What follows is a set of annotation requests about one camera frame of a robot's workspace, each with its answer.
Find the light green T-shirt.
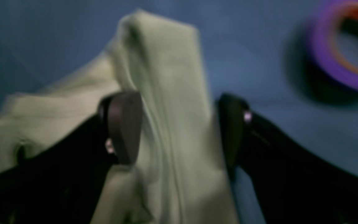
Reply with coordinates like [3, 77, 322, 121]
[0, 11, 239, 224]

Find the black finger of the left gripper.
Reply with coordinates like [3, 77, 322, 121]
[0, 91, 143, 224]
[217, 93, 358, 224]

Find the purple tape roll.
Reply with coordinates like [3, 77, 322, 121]
[310, 0, 358, 91]

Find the blue table cloth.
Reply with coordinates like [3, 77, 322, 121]
[0, 0, 358, 224]

